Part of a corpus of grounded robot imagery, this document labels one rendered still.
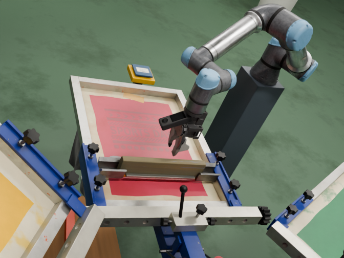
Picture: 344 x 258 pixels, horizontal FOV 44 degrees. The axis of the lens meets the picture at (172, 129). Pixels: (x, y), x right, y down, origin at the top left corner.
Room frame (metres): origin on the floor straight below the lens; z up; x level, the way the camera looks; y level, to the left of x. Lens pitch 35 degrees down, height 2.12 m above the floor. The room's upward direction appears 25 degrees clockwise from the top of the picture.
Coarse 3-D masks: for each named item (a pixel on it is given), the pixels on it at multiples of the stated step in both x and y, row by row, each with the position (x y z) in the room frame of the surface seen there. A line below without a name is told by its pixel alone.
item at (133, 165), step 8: (120, 160) 1.22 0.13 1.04; (128, 160) 1.21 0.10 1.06; (136, 160) 1.23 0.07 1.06; (144, 160) 1.25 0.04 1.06; (152, 160) 1.27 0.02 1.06; (160, 160) 1.29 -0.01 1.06; (168, 160) 1.31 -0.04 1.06; (176, 160) 1.33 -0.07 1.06; (184, 160) 1.35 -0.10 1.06; (192, 160) 1.37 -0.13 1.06; (200, 160) 1.40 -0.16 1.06; (120, 168) 1.20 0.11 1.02; (128, 168) 1.22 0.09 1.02; (136, 168) 1.23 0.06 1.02; (144, 168) 1.25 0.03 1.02; (152, 168) 1.27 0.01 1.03; (160, 168) 1.28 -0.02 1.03; (168, 168) 1.30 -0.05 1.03; (176, 168) 1.32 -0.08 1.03; (184, 168) 1.34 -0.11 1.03; (192, 168) 1.36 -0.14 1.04; (200, 168) 1.37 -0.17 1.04
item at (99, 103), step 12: (96, 96) 1.65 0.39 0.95; (108, 96) 1.69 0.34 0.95; (96, 108) 1.57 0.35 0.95; (108, 108) 1.60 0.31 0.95; (120, 108) 1.64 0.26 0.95; (132, 108) 1.68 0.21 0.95; (96, 120) 1.48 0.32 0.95; (108, 132) 1.44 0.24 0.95; (108, 144) 1.37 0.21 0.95; (108, 156) 1.30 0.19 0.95; (120, 156) 1.33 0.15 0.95; (132, 156) 1.37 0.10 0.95; (144, 156) 1.40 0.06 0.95; (120, 180) 1.21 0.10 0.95; (132, 180) 1.23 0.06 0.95; (144, 180) 1.26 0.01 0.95; (156, 180) 1.29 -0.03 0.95; (120, 192) 1.15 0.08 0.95; (132, 192) 1.17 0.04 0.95; (144, 192) 1.20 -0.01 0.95; (156, 192) 1.23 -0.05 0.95
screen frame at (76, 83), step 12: (72, 84) 1.61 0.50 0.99; (84, 84) 1.67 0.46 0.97; (96, 84) 1.70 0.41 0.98; (108, 84) 1.73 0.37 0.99; (120, 84) 1.78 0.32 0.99; (132, 84) 1.82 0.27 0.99; (72, 96) 1.56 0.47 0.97; (156, 96) 1.87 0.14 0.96; (168, 96) 1.90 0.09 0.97; (180, 96) 1.91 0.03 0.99; (84, 108) 1.48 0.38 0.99; (180, 108) 1.84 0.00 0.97; (84, 120) 1.41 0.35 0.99; (84, 132) 1.34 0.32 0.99; (204, 144) 1.61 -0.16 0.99; (204, 156) 1.54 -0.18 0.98; (216, 180) 1.41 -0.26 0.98; (108, 204) 1.04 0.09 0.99; (120, 204) 1.06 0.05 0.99; (132, 204) 1.09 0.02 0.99; (144, 204) 1.11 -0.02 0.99; (156, 204) 1.13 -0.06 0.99; (168, 204) 1.16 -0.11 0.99; (192, 204) 1.22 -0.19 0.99; (204, 204) 1.24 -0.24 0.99; (216, 204) 1.27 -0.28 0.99; (228, 204) 1.30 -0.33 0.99
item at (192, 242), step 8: (176, 232) 1.03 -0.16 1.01; (184, 232) 1.02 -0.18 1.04; (192, 232) 1.03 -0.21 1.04; (184, 240) 0.99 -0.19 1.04; (192, 240) 1.00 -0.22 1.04; (184, 248) 0.97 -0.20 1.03; (192, 248) 0.97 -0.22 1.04; (200, 248) 0.98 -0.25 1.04; (184, 256) 0.95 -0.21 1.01; (192, 256) 0.94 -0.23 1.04; (200, 256) 0.95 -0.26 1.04
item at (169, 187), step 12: (144, 108) 1.73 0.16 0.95; (156, 108) 1.77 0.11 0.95; (168, 108) 1.82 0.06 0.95; (156, 156) 1.43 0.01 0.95; (168, 156) 1.47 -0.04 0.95; (180, 156) 1.50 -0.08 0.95; (168, 180) 1.32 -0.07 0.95; (180, 180) 1.35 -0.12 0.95; (192, 180) 1.39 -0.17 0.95; (168, 192) 1.26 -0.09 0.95; (180, 192) 1.29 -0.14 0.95; (192, 192) 1.32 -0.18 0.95; (204, 192) 1.35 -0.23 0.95
